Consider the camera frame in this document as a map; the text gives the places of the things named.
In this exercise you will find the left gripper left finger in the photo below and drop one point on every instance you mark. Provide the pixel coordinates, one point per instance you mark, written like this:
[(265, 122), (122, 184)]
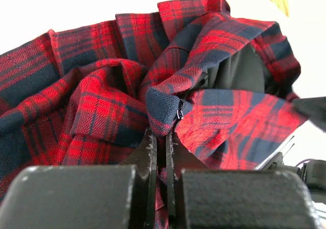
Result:
[(101, 196)]

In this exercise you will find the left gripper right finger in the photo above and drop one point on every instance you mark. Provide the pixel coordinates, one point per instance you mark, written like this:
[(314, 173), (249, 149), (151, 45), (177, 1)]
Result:
[(273, 196)]

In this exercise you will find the red plaid skirt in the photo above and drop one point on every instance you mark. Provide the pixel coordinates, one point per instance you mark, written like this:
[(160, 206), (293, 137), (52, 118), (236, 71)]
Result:
[(86, 96)]

